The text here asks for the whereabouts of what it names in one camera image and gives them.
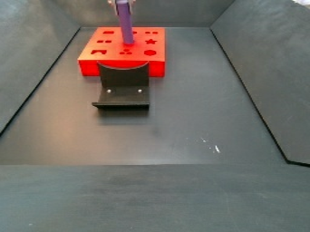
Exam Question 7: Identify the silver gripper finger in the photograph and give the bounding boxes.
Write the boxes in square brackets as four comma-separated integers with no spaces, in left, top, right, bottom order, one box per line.
[106,0,118,15]
[128,0,136,14]

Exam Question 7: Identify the purple round cylinder peg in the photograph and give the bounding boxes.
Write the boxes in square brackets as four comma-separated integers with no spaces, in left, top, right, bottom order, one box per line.
[116,0,134,44]

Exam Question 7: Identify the red shape-sorter block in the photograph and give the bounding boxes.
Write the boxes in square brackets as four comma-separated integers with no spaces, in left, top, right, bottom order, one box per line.
[77,27,165,77]

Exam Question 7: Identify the black curved cradle stand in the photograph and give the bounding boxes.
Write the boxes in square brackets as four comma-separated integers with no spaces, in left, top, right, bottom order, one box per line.
[92,63,149,109]

